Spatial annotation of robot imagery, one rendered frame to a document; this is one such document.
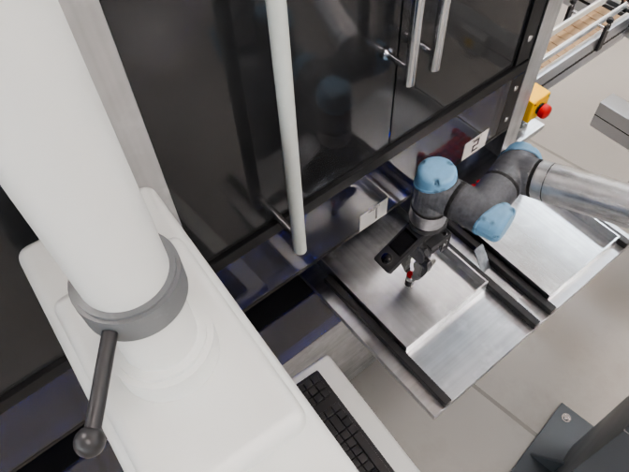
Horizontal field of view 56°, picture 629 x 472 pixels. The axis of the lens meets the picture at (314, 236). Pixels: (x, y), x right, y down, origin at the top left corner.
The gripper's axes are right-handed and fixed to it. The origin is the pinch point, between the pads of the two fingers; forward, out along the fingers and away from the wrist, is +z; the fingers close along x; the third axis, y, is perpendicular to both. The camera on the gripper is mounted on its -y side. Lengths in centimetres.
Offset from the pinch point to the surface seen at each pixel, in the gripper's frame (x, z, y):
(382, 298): 1.3, 5.2, -6.9
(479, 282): -10.6, 4.0, 13.2
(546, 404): -35, 93, 46
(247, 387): -24, -65, -53
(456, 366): -21.5, 5.3, -5.9
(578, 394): -41, 93, 58
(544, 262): -16.4, 5.1, 29.9
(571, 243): -17.2, 5.1, 39.3
